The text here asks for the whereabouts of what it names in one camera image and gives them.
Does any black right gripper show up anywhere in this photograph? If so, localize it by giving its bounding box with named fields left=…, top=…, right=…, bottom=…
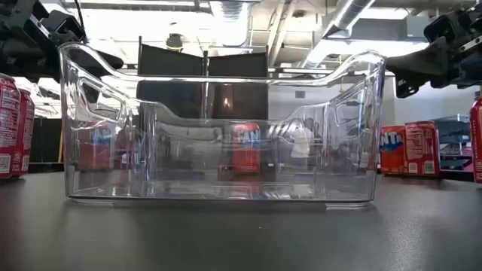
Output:
left=386, top=2, right=482, bottom=99

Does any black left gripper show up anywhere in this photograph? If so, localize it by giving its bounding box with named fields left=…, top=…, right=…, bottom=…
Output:
left=0, top=0, right=124, bottom=105

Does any Fanta soda can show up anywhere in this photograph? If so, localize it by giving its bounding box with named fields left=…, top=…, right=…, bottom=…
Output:
left=379, top=125, right=407, bottom=176
left=232, top=123, right=261, bottom=174

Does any clear plastic bin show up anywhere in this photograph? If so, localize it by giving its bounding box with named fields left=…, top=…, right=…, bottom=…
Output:
left=58, top=41, right=387, bottom=210

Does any metal storage rack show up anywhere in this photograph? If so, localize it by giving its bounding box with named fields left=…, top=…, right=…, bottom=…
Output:
left=432, top=114, right=475, bottom=172

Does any black folding partition screen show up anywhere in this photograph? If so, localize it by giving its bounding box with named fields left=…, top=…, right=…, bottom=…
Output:
left=136, top=35, right=270, bottom=120

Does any dark hanging ceiling lamp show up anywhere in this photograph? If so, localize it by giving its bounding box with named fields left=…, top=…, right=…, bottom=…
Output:
left=165, top=32, right=185, bottom=53

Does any person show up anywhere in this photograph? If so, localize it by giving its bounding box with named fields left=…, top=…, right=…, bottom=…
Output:
left=288, top=117, right=316, bottom=170

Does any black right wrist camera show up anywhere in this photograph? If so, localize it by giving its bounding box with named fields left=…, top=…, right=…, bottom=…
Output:
left=423, top=14, right=459, bottom=43

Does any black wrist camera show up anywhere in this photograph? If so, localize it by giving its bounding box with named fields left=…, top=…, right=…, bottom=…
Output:
left=48, top=10, right=87, bottom=43
left=423, top=14, right=459, bottom=43

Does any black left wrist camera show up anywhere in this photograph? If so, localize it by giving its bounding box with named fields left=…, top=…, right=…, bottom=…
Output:
left=48, top=10, right=87, bottom=43

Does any black low partition wall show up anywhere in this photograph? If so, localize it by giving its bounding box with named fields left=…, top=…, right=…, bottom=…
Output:
left=29, top=117, right=64, bottom=163

